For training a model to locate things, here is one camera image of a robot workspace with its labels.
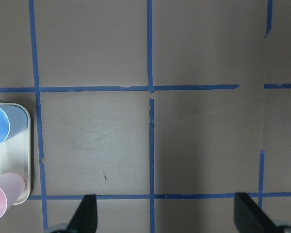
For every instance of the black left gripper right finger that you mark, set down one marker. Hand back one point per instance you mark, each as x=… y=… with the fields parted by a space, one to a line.
x=249 y=218

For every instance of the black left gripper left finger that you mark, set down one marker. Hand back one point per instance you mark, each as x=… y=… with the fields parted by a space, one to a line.
x=84 y=219

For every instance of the pink plastic cup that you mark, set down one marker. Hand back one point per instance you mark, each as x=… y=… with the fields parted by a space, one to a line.
x=12 y=186

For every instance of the blue plastic cup near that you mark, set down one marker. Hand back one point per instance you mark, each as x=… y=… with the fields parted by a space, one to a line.
x=13 y=120

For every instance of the cream plastic tray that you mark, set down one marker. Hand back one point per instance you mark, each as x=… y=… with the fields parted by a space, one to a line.
x=15 y=156

